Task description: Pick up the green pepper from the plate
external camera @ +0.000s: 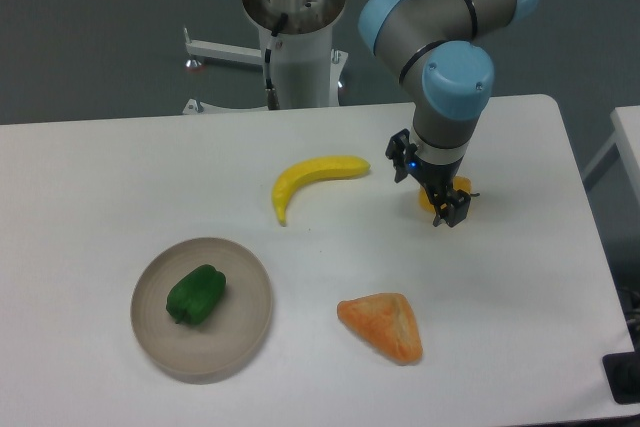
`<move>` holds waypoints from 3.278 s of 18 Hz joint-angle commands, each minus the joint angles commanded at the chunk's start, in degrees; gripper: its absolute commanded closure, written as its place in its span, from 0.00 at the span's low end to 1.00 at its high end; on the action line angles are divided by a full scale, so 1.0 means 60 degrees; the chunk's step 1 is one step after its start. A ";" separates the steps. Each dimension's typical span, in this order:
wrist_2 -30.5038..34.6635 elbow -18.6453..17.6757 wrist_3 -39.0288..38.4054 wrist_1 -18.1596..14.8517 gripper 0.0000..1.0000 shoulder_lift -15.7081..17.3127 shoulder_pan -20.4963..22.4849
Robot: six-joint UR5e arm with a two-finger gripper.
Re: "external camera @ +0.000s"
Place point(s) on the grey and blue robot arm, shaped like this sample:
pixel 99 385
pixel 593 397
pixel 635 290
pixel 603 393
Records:
pixel 428 46

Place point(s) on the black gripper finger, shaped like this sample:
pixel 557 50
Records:
pixel 440 205
pixel 456 207

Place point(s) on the black device at table edge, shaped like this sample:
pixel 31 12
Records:
pixel 622 373

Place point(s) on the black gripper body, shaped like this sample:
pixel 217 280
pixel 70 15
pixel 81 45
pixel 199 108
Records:
pixel 435 176

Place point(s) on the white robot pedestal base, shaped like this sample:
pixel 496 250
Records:
pixel 300 66

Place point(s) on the yellow banana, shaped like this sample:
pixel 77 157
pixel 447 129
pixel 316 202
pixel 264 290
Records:
pixel 310 171

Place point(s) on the small orange fruit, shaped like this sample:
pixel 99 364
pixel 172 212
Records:
pixel 459 183

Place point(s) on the beige round plate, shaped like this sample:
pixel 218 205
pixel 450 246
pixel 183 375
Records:
pixel 230 336

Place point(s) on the green bell pepper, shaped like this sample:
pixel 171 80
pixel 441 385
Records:
pixel 195 296

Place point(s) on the white side table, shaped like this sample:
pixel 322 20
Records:
pixel 622 144

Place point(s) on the orange triangular pastry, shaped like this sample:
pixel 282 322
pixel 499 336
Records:
pixel 387 322

